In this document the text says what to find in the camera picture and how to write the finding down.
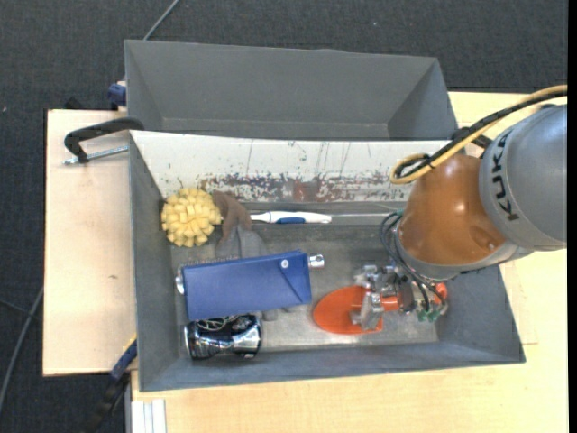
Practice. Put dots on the orange flat paddle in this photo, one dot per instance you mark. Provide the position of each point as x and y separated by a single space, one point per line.
336 311

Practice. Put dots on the crushed black can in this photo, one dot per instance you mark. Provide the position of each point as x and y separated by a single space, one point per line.
225 343

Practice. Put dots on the pale wood board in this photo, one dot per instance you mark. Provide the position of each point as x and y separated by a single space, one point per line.
85 242

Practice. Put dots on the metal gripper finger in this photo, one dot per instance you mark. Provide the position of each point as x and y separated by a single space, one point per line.
370 277
369 311

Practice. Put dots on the blue box with silver ends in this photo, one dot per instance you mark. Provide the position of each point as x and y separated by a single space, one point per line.
243 284

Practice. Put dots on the grey metal bin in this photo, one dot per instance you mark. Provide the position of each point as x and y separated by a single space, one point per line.
279 97

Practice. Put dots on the brown plush toy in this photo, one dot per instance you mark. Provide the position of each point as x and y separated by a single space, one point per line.
232 210

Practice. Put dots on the white and blue toothbrush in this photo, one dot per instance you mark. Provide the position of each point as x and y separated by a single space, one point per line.
293 217

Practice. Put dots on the yellow sponge ball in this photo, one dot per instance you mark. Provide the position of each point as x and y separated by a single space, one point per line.
190 218

